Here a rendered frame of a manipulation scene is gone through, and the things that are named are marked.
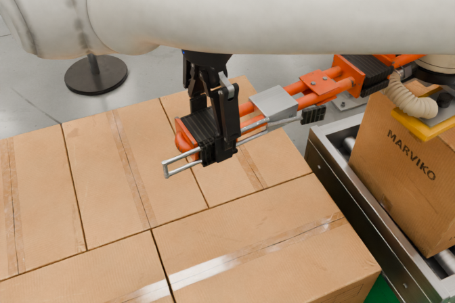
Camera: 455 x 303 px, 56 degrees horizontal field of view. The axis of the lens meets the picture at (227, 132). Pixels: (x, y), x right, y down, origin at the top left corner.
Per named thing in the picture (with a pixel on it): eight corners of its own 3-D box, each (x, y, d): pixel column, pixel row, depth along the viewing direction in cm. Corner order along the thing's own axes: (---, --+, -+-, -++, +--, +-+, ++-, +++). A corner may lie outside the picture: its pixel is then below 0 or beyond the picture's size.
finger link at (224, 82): (217, 56, 61) (233, 61, 57) (224, 89, 63) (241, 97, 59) (202, 61, 61) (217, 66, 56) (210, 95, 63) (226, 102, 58)
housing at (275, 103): (276, 101, 83) (278, 82, 80) (297, 122, 79) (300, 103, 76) (246, 113, 81) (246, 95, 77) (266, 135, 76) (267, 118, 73)
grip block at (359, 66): (357, 61, 92) (363, 38, 87) (390, 87, 86) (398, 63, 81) (326, 74, 89) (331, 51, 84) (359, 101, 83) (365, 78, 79)
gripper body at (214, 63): (246, 36, 56) (244, 88, 63) (216, 7, 61) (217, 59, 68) (196, 52, 54) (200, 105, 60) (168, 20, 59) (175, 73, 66)
